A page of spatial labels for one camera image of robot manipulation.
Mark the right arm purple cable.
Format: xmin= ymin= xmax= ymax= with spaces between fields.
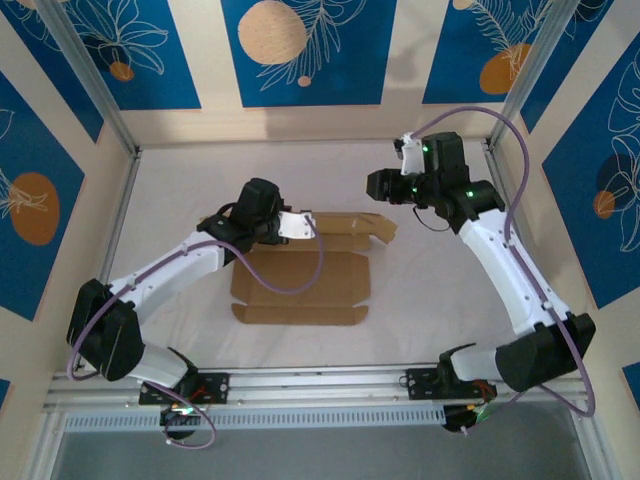
xmin=409 ymin=105 xmax=596 ymax=419

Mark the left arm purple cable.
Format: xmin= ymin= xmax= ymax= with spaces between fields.
xmin=66 ymin=215 xmax=326 ymax=384

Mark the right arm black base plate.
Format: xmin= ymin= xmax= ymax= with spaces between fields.
xmin=405 ymin=367 xmax=497 ymax=401

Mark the right base controller board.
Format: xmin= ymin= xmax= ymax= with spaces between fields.
xmin=442 ymin=399 xmax=496 ymax=436

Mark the grey slotted cable duct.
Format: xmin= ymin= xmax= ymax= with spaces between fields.
xmin=63 ymin=404 xmax=447 ymax=432

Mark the left aluminium frame post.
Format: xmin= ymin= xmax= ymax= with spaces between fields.
xmin=35 ymin=0 xmax=142 ymax=157

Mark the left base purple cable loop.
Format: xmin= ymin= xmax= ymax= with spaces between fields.
xmin=163 ymin=398 xmax=218 ymax=450

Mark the brown cardboard box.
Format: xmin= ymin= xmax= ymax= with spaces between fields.
xmin=199 ymin=210 xmax=400 ymax=327

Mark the base controller board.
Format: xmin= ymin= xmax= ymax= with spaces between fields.
xmin=442 ymin=399 xmax=496 ymax=436
xmin=158 ymin=403 xmax=204 ymax=441

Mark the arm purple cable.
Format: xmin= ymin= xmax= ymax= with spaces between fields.
xmin=66 ymin=215 xmax=326 ymax=384
xmin=409 ymin=105 xmax=596 ymax=419

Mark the right aluminium side rail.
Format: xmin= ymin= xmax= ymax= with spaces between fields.
xmin=480 ymin=140 xmax=524 ymax=241

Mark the right aluminium frame post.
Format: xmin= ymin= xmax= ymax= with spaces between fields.
xmin=485 ymin=0 xmax=590 ymax=151

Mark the left aluminium side rail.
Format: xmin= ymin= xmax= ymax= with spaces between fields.
xmin=97 ymin=149 xmax=142 ymax=286

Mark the aluminium side rail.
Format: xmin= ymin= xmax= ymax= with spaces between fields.
xmin=480 ymin=140 xmax=524 ymax=241
xmin=97 ymin=149 xmax=142 ymax=286

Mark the left base controller board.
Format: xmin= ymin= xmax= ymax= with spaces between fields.
xmin=158 ymin=403 xmax=204 ymax=441

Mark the aluminium mounting rail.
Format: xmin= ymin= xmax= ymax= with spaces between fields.
xmin=47 ymin=363 xmax=586 ymax=407

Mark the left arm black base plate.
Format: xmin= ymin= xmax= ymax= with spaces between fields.
xmin=138 ymin=372 xmax=231 ymax=407

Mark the aluminium frame post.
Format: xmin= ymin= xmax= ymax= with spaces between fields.
xmin=485 ymin=0 xmax=590 ymax=151
xmin=35 ymin=0 xmax=142 ymax=157

